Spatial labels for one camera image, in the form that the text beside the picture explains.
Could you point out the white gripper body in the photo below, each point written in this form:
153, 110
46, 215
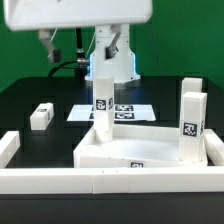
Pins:
21, 15

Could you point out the white desk tabletop panel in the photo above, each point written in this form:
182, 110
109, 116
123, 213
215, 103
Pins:
133, 146

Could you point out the fiducial marker sheet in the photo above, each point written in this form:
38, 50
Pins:
122, 112

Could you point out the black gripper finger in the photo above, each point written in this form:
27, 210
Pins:
46, 37
111, 50

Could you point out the white U-shaped obstacle fence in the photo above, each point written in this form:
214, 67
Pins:
209, 178

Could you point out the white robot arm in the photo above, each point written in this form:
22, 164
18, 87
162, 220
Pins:
122, 66

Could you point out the black camera stand pole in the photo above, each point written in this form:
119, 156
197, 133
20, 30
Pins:
81, 69

